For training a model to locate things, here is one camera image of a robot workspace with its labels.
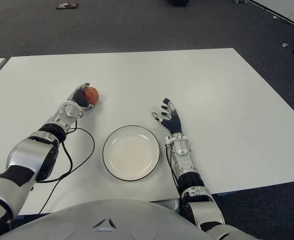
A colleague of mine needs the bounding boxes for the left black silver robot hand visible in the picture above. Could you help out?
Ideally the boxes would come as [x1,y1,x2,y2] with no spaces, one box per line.
[68,82,95,110]

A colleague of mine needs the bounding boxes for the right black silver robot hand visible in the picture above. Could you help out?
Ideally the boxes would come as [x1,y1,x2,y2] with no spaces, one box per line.
[151,97,183,135]

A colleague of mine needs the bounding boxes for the red apple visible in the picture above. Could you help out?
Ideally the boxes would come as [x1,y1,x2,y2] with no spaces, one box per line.
[83,86,100,106]

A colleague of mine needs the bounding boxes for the white plate with black rim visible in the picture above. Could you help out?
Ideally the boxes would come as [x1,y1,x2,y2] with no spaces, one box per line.
[102,124,161,182]

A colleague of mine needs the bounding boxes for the dark patterned item on floor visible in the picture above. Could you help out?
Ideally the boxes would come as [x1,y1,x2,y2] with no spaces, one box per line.
[55,2,79,10]

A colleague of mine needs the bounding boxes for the silver robot torso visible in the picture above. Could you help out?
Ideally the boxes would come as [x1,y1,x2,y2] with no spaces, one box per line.
[1,198,213,240]

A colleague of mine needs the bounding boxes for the dark chair base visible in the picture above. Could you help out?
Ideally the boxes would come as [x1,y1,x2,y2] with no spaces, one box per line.
[168,0,189,7]

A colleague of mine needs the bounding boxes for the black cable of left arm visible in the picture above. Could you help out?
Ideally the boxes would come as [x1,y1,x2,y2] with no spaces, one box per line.
[36,113,96,216]

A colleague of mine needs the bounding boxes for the white table with cable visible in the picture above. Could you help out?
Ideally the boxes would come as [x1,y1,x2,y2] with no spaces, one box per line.
[248,0,294,31]

